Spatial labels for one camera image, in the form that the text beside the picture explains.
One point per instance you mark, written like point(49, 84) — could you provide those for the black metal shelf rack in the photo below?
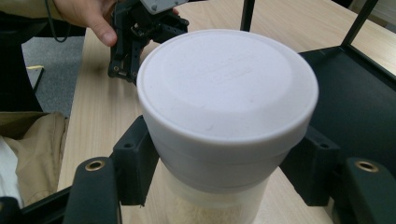
point(348, 93)

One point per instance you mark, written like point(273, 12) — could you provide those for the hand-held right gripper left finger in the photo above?
point(124, 174)

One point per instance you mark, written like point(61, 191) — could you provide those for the beige jacket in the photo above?
point(40, 155)

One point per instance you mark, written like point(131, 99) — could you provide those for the white shirt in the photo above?
point(9, 174)

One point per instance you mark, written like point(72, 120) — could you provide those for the plastic jar with white lid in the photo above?
point(227, 102)

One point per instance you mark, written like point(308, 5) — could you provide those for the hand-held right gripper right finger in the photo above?
point(342, 180)

